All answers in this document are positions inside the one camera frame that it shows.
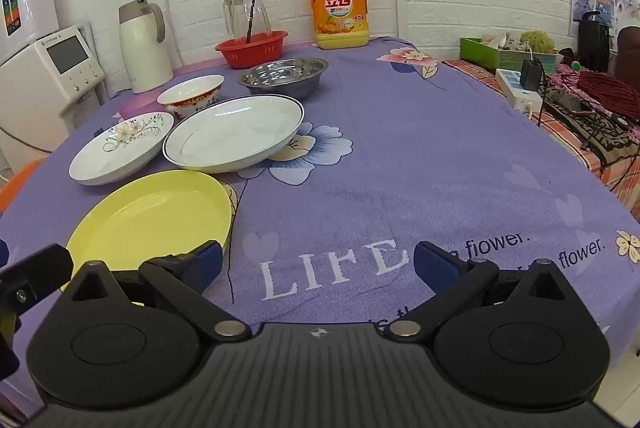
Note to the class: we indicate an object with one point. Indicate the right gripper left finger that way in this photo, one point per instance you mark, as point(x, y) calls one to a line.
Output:
point(177, 283)

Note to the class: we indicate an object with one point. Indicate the white plate blue rim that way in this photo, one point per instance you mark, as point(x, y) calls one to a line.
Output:
point(234, 134)

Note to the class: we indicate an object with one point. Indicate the green box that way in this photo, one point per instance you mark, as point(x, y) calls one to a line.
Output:
point(529, 45)

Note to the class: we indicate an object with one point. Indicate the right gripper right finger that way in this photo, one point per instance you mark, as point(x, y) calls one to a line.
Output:
point(457, 284)

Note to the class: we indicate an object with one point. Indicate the orange plastic stool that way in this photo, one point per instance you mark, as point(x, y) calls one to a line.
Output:
point(10, 190)

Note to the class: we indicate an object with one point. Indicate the stainless steel bowl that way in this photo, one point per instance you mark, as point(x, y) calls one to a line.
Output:
point(297, 78)

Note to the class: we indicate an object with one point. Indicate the yellow plastic plate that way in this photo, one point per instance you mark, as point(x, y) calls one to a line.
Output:
point(167, 213)

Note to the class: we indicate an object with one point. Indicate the yellow detergent bottle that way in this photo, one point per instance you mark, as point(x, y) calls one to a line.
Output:
point(340, 24)

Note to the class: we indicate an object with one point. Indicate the white countertop appliance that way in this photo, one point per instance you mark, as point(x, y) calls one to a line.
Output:
point(47, 91)

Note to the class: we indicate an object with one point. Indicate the red woven mat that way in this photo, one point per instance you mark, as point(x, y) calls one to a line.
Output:
point(616, 96)

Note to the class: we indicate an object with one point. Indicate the purple floral tablecloth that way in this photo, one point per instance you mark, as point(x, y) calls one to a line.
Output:
point(385, 158)

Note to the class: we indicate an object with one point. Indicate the black power adapter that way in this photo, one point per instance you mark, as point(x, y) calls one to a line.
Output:
point(532, 72)

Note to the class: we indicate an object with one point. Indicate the black straw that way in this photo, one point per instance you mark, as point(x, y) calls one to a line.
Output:
point(250, 22)

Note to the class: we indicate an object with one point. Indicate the white bowl red pattern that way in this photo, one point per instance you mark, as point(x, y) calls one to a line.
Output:
point(191, 96)

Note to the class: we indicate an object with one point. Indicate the brown bag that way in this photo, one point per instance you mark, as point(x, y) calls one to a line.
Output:
point(627, 62)

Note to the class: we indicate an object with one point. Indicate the black kettle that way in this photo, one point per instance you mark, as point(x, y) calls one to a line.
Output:
point(593, 42)

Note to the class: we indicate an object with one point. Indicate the white thermos jug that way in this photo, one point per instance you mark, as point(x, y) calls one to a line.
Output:
point(142, 36)

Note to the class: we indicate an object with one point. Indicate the white power strip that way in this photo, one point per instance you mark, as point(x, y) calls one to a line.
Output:
point(523, 100)

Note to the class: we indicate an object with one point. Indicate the white water purifier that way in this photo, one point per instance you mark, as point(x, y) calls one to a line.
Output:
point(23, 22)

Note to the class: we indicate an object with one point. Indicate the white floral plate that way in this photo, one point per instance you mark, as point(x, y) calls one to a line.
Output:
point(122, 150)

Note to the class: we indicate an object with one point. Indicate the red plastic basket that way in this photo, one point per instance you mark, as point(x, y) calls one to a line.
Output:
point(262, 48)

